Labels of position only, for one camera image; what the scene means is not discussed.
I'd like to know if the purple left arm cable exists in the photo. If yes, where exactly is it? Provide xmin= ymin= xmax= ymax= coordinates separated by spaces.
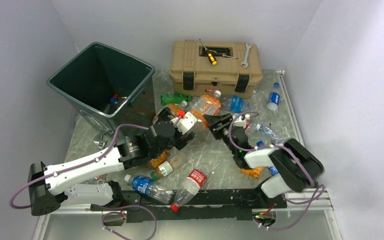
xmin=9 ymin=114 xmax=185 ymax=210

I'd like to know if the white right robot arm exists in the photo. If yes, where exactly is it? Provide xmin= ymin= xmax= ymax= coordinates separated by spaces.
xmin=204 ymin=114 xmax=325 ymax=208

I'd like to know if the dark green plastic bin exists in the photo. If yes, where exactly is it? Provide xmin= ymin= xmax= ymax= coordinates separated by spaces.
xmin=46 ymin=42 xmax=156 ymax=137

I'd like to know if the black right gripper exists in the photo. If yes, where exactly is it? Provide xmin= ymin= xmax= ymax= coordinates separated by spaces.
xmin=203 ymin=113 xmax=237 ymax=155

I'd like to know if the blue label water bottle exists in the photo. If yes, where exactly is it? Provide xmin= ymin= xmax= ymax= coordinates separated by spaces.
xmin=124 ymin=174 xmax=174 ymax=204

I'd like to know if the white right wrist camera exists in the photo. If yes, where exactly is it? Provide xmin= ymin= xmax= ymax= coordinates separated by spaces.
xmin=232 ymin=113 xmax=250 ymax=130

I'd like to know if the crushed Pepsi bottle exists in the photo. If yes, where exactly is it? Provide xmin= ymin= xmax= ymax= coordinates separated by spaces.
xmin=256 ymin=140 xmax=281 ymax=177

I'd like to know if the red handle adjustable wrench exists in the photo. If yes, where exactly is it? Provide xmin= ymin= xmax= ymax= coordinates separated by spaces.
xmin=92 ymin=133 xmax=108 ymax=150

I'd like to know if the crushed orange label bottle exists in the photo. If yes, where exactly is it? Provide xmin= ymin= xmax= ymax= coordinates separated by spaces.
xmin=152 ymin=101 xmax=188 ymax=123

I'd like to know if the large orange label bottle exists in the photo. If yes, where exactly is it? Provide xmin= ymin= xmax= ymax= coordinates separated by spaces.
xmin=190 ymin=90 xmax=222 ymax=128

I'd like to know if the crushed blue label bottle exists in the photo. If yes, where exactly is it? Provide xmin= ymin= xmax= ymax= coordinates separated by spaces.
xmin=220 ymin=95 xmax=252 ymax=113

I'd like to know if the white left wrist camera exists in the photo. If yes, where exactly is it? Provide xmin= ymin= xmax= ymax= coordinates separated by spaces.
xmin=174 ymin=111 xmax=198 ymax=135

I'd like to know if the tan plastic toolbox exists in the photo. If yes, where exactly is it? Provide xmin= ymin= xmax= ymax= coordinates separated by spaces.
xmin=168 ymin=40 xmax=263 ymax=99

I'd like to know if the thin dark screwdriver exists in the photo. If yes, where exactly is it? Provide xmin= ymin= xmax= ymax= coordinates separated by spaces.
xmin=209 ymin=50 xmax=238 ymax=59

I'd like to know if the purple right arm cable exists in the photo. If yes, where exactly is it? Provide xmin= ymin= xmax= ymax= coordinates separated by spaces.
xmin=227 ymin=111 xmax=326 ymax=232

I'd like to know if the yellow black screwdriver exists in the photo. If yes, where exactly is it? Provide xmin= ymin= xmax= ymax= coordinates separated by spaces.
xmin=199 ymin=38 xmax=217 ymax=66

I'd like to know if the orange juice bottle gold cap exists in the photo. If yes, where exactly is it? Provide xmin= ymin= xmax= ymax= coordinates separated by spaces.
xmin=146 ymin=150 xmax=170 ymax=169

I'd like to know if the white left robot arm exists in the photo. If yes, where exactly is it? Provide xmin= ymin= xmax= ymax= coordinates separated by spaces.
xmin=28 ymin=107 xmax=199 ymax=216

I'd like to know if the clear bottle blue cap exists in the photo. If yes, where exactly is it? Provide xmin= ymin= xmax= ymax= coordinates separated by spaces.
xmin=248 ymin=123 xmax=285 ymax=145

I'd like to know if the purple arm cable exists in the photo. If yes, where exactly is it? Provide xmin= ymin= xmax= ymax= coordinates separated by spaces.
xmin=227 ymin=111 xmax=326 ymax=232
xmin=9 ymin=114 xmax=185 ymax=210

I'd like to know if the silver open-end wrench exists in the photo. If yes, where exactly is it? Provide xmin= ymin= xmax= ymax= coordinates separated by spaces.
xmin=240 ymin=43 xmax=253 ymax=68

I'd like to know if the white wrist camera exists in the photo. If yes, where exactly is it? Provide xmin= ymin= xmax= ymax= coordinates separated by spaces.
xmin=232 ymin=113 xmax=250 ymax=130
xmin=174 ymin=111 xmax=198 ymax=135

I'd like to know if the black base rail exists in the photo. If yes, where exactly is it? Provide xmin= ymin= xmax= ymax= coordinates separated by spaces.
xmin=90 ymin=187 xmax=287 ymax=223

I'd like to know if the clear bottle red label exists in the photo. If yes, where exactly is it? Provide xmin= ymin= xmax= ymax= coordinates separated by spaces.
xmin=170 ymin=163 xmax=211 ymax=213

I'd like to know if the orange juice bottle right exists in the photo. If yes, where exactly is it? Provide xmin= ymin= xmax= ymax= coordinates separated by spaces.
xmin=241 ymin=167 xmax=264 ymax=180

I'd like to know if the blue label bottle far right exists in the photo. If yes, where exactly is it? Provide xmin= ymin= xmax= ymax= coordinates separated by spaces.
xmin=267 ymin=82 xmax=281 ymax=111

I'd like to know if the small red cap bottle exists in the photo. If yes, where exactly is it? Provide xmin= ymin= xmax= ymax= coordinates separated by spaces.
xmin=109 ymin=94 xmax=127 ymax=111

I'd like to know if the green plastic bottle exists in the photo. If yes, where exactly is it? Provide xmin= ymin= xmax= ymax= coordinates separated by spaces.
xmin=160 ymin=93 xmax=193 ymax=106

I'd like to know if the purple cable loop front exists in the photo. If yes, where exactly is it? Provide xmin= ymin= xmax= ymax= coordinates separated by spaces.
xmin=101 ymin=203 xmax=158 ymax=240

